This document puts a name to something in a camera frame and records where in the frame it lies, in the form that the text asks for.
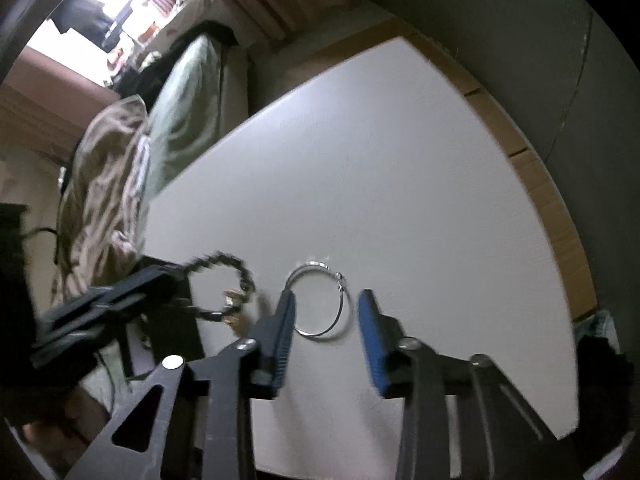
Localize person's left hand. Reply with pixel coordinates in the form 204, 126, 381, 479
17, 390, 108, 456

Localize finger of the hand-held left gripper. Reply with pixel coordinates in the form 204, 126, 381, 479
29, 296, 193, 368
39, 256, 193, 333

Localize dark hanging garment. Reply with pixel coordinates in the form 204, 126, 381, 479
52, 0, 118, 36

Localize dark clothes on bed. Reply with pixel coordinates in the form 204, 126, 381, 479
120, 20, 238, 93

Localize silver hoop bracelet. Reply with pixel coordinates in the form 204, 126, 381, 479
285, 260, 348, 338

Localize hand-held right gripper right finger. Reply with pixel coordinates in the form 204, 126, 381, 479
357, 288, 586, 480

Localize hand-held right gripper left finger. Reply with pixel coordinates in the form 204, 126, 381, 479
65, 287, 298, 480

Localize beige crumpled blanket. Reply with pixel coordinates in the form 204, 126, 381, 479
52, 96, 151, 301

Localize bed with green sheet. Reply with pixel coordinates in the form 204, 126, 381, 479
145, 35, 251, 196

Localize black beaded bracelet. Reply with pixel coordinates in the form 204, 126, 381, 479
182, 250, 258, 323

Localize black cable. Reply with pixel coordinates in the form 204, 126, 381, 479
20, 225, 63, 266

